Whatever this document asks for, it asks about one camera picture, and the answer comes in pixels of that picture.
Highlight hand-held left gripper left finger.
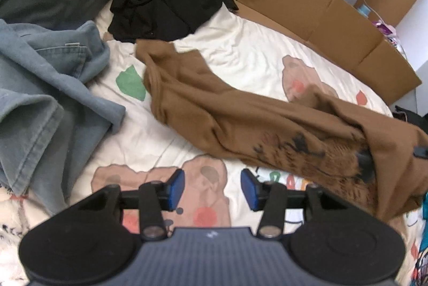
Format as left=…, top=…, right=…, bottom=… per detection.
left=57, top=168, right=185, bottom=241

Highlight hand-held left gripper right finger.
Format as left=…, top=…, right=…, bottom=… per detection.
left=241, top=168, right=368, bottom=239

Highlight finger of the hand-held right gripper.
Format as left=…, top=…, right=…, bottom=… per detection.
left=354, top=148, right=377, bottom=183

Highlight brown t-shirt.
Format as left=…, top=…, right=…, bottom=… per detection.
left=135, top=39, right=428, bottom=220

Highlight black ribbed garment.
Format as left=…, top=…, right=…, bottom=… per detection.
left=393, top=105, right=428, bottom=134

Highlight teal jersey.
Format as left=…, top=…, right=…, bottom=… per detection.
left=408, top=192, right=428, bottom=286

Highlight pink and purple items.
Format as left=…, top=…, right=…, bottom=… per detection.
left=374, top=19, right=408, bottom=51

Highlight cream bear-print bed sheet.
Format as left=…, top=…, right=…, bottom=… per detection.
left=0, top=3, right=428, bottom=286

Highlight blue denim shirt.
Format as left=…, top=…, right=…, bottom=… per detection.
left=0, top=19, right=127, bottom=216

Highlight flattened cardboard sheet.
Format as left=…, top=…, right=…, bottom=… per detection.
left=188, top=0, right=422, bottom=106

